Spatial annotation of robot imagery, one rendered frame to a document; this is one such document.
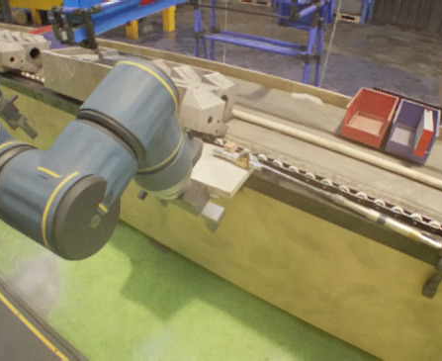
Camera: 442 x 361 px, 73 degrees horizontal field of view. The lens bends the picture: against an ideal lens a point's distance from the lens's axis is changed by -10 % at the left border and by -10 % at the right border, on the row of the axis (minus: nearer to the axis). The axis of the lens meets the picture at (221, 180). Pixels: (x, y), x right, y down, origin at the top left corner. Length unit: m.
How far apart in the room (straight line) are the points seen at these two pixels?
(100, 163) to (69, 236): 0.09
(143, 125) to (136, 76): 0.06
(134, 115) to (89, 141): 0.06
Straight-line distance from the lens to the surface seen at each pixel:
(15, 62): 2.36
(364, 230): 1.12
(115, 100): 0.41
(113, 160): 0.39
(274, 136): 1.43
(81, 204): 0.36
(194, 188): 0.60
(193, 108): 1.17
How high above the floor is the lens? 1.45
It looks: 38 degrees down
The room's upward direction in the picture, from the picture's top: 3 degrees clockwise
